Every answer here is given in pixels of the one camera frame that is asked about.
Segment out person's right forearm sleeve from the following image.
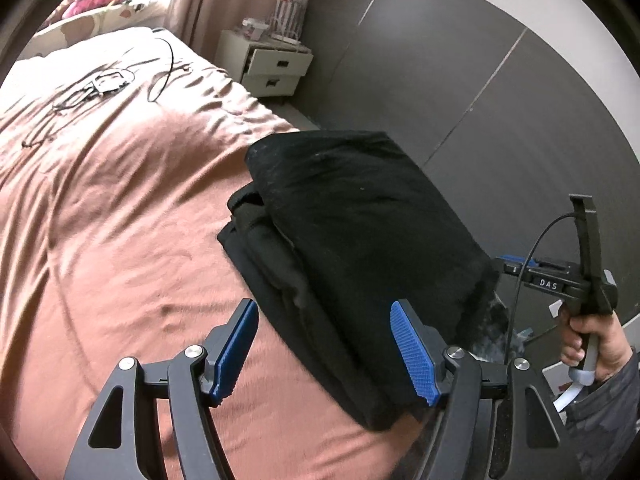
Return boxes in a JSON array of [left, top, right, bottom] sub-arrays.
[[566, 352, 639, 479]]

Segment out person's right hand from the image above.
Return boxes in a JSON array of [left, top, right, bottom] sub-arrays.
[[558, 303, 636, 385]]

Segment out folded black clothes stack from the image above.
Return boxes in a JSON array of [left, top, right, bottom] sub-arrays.
[[218, 131, 498, 431]]

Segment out brown bed cover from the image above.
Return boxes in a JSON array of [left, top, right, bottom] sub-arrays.
[[0, 26, 432, 480]]

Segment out white bedside cabinet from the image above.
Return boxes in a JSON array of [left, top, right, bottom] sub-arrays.
[[214, 30, 314, 98]]

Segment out white cup on cabinet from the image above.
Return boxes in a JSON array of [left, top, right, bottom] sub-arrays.
[[242, 18, 270, 41]]

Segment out white rack on cabinet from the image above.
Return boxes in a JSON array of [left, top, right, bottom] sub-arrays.
[[269, 0, 308, 46]]

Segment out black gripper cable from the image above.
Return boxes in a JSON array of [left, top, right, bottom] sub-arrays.
[[502, 210, 584, 366]]

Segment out black cables on bed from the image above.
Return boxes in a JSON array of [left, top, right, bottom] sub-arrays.
[[19, 37, 194, 149]]

